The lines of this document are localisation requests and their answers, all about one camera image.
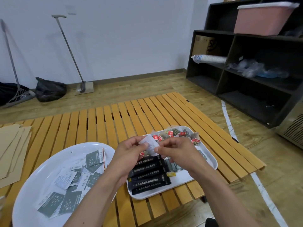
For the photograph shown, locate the black shelf unit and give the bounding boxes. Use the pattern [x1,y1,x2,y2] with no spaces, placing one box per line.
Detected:
[186,0,303,129]

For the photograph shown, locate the large black bag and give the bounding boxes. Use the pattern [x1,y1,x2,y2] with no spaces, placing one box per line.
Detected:
[0,82,30,106]

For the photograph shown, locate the pink storage bin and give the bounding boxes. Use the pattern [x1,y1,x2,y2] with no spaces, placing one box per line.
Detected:
[234,2,300,36]

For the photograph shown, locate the black stick sachets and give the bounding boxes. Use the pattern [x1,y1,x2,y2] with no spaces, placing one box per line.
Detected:
[128,155,171,195]

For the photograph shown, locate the white floor tape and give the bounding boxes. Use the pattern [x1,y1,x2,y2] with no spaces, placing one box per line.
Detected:
[221,100,288,227]

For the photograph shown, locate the long-handled beige dustpan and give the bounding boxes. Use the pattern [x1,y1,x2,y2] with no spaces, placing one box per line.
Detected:
[51,14,95,96]

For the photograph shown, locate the sleeve of white paper cups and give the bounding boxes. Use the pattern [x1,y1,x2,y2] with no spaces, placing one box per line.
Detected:
[191,54,227,64]

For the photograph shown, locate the bunch of tan rubber bands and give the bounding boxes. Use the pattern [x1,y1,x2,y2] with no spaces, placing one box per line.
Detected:
[102,148,110,169]

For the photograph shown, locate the brown cardboard box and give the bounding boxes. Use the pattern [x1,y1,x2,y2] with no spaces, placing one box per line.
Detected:
[192,35,217,56]

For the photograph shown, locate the grey white square sachets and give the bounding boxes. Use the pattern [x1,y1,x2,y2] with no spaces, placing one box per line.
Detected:
[164,150,208,172]

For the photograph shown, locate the grey long-handled broom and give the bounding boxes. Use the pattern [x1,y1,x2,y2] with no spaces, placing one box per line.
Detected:
[0,19,36,109]

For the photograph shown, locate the white green sachets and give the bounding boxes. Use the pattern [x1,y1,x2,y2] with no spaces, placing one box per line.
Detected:
[37,150,106,218]

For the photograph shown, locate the row of tea bags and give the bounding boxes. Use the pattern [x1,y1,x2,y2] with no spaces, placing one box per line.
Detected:
[140,127,201,158]

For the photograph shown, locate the person's right forearm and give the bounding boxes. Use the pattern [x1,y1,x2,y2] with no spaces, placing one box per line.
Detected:
[194,163,261,227]

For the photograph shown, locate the person's right hand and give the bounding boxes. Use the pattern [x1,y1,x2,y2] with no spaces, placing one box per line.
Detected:
[154,136,209,175]

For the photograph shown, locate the stack of brown envelopes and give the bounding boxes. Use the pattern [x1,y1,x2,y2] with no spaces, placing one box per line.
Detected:
[0,124,32,189]

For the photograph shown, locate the small black garbage bag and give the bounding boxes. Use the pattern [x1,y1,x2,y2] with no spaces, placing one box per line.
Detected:
[35,77,67,102]

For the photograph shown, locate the white round bowl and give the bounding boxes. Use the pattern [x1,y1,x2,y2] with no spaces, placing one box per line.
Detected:
[12,142,116,227]

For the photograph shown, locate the person's left forearm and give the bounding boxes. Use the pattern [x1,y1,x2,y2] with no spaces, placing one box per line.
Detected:
[62,172,123,227]

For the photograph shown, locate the white plastic tray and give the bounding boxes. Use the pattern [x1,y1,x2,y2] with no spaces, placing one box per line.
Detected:
[126,126,218,201]

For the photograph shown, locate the person's left hand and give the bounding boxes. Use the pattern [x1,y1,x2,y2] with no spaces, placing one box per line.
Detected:
[108,136,150,185]

